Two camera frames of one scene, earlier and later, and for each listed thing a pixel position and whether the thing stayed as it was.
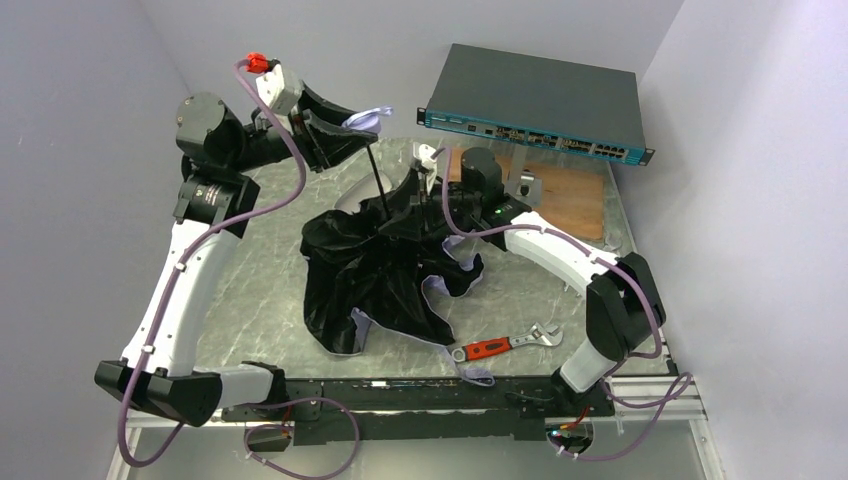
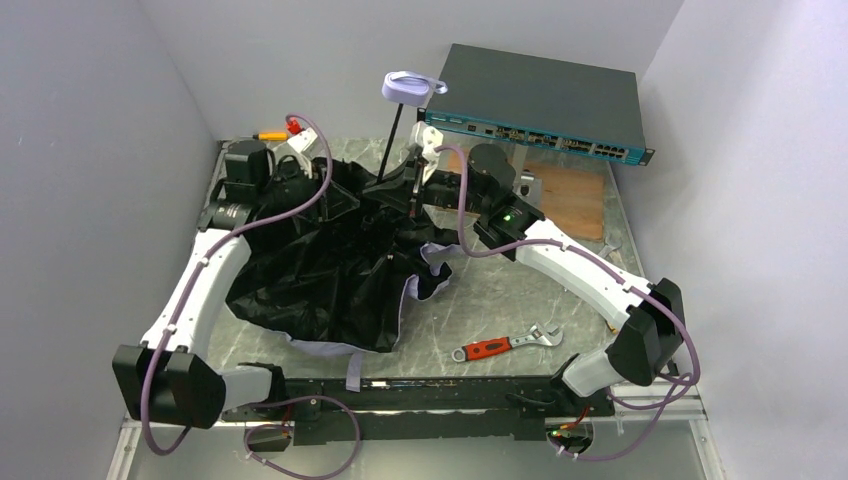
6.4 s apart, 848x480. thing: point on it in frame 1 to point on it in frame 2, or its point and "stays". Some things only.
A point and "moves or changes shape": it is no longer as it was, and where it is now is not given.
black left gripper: [308, 132] to [315, 196]
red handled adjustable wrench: [537, 333] stays
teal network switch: [538, 101] stays
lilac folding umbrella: [378, 263] moves or changes shape
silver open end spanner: [611, 246] stays
